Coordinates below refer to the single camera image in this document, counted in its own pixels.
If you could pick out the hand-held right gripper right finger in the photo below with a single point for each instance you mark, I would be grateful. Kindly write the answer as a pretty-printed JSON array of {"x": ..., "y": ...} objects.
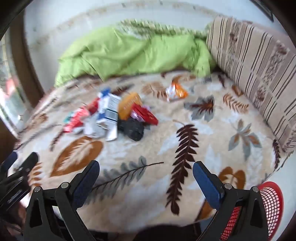
[{"x": 208, "y": 185}]

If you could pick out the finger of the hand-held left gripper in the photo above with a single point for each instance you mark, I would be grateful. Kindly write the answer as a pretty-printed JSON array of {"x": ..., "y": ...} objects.
[
  {"x": 29, "y": 163},
  {"x": 11, "y": 158}
]

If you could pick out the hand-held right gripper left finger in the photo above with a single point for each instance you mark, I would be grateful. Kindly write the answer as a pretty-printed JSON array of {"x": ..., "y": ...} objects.
[{"x": 86, "y": 183}]

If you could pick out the red plastic mesh basket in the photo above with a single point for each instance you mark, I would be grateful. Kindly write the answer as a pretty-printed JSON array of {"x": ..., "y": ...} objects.
[{"x": 270, "y": 201}]

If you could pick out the blue white carton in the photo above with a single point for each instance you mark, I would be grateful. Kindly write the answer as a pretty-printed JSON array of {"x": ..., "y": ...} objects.
[{"x": 110, "y": 109}]

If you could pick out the orange packet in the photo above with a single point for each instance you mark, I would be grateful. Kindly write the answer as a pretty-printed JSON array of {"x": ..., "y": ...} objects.
[{"x": 129, "y": 105}]

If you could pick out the red printed packet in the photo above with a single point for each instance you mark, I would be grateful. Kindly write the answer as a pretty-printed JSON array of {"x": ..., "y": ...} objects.
[{"x": 146, "y": 115}]

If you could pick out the orange snack bag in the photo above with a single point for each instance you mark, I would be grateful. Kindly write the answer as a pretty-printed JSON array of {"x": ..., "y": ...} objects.
[{"x": 177, "y": 91}]

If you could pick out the leaf print blanket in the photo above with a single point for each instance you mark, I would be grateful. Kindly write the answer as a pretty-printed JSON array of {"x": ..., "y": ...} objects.
[{"x": 161, "y": 143}]

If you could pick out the patterned glass pane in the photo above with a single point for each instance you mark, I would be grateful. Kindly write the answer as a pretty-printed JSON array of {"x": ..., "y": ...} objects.
[{"x": 11, "y": 92}]

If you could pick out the striped beige cushion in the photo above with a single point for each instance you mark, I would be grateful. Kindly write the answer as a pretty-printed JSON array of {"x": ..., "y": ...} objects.
[{"x": 254, "y": 69}]

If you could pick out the green duvet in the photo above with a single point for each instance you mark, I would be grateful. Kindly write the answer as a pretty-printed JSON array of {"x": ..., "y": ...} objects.
[{"x": 129, "y": 55}]

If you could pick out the green white patterned quilt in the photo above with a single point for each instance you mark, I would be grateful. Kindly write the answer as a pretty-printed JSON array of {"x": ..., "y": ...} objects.
[{"x": 150, "y": 26}]

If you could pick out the brown wooden door frame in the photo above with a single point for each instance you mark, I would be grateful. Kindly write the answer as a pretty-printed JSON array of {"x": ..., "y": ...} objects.
[{"x": 25, "y": 58}]

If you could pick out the dark framed wall picture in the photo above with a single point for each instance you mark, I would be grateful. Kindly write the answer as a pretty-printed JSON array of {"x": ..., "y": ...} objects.
[{"x": 266, "y": 9}]

